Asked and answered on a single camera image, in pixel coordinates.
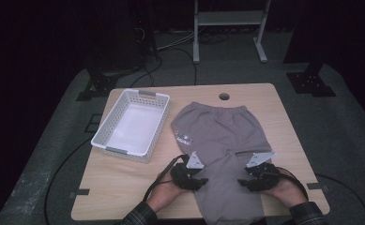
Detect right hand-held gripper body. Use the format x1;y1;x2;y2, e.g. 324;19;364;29
245;151;281;192

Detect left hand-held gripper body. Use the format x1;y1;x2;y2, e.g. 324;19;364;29
170;151;205;190

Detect grey pants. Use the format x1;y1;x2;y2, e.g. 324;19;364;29
170;101;273;225

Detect white plastic basket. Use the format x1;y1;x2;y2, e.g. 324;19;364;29
90;88;171;164

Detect person's left hand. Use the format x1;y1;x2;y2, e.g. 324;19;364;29
145;172;188;214

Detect person's right hand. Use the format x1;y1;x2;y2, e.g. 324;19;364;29
260;175;308;209

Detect grey tape strip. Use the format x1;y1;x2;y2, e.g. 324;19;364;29
306;182;330;192
68;188;91;200

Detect black stand base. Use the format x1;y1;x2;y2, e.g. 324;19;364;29
286;62;337;98
76;67;119;102

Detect white metal stand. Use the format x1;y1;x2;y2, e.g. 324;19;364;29
192;0;272;65

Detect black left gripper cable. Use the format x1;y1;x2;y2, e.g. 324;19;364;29
142;154;188;203

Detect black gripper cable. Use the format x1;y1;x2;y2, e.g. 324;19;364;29
142;154;188;203
275;168;310;201

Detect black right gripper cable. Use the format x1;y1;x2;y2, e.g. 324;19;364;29
275;168;310;201

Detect long black floor cable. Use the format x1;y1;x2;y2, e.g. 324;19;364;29
43;134;97;225
314;172;365;225

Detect white floor cables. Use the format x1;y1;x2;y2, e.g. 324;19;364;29
156;30;196;52

